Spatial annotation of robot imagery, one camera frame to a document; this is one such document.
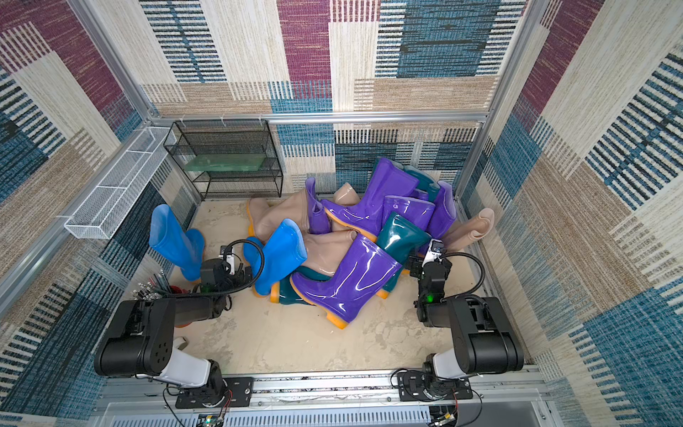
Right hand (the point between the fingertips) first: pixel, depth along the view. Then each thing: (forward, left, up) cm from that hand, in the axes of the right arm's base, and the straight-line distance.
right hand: (430, 255), depth 92 cm
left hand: (-1, +67, -4) cm, 67 cm away
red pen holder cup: (-14, +79, +4) cm, 80 cm away
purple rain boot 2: (+7, +4, +14) cm, 16 cm away
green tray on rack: (+29, +72, +19) cm, 80 cm away
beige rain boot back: (+19, +28, +10) cm, 35 cm away
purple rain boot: (+3, -1, +19) cm, 19 cm away
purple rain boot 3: (+5, +37, +14) cm, 40 cm away
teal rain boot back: (+18, +2, +16) cm, 24 cm away
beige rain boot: (+1, +35, +3) cm, 35 cm away
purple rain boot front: (-7, +22, +4) cm, 24 cm away
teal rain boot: (+4, +10, +4) cm, 11 cm away
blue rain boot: (-3, +48, +10) cm, 49 cm away
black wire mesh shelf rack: (+40, +72, +22) cm, 85 cm away
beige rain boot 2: (+15, +60, +2) cm, 62 cm away
